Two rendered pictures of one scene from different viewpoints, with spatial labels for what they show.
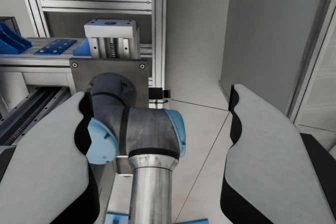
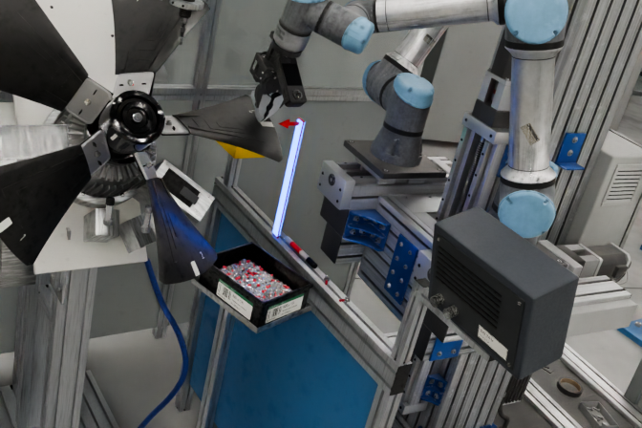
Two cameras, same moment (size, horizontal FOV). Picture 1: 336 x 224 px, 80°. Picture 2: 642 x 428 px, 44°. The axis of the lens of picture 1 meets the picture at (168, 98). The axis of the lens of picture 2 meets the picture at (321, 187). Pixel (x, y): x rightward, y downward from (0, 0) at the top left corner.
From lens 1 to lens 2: 2.11 m
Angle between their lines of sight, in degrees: 50
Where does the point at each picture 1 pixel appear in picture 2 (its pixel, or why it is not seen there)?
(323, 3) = (228, 96)
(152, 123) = (375, 75)
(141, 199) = (413, 37)
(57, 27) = not seen: outside the picture
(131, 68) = (358, 146)
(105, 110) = (389, 98)
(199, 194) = not seen: hidden behind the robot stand
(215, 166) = not seen: hidden behind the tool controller
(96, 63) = (372, 160)
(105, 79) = (378, 144)
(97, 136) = (401, 77)
